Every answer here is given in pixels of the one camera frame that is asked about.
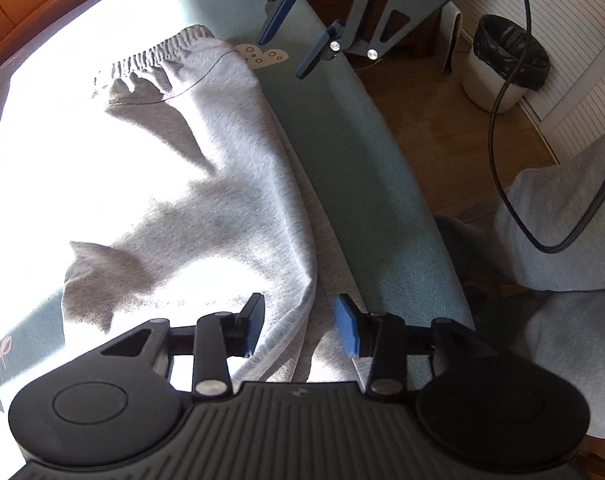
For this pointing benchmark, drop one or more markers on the white slatted door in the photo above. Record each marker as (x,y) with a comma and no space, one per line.
(582,35)

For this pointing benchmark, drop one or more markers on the person's grey trousers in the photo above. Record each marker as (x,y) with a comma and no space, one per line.
(557,220)

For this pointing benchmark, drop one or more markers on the grey sweatpants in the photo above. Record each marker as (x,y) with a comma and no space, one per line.
(222,185)

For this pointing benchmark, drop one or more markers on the white bin with black bag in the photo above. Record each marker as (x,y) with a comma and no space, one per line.
(492,85)

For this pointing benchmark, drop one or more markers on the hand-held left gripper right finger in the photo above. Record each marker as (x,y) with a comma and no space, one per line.
(346,327)

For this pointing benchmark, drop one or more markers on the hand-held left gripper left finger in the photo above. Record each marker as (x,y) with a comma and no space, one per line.
(256,322)

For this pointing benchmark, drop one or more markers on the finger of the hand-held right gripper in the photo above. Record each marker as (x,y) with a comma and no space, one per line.
(277,17)
(312,57)

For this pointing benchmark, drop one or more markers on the bed with teal printed sheet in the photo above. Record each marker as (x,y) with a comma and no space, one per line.
(372,185)

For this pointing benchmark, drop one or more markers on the wooden headboard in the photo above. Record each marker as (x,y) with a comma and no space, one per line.
(22,0)

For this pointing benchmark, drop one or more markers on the grey hanging cloth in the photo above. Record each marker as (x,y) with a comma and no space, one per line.
(452,35)

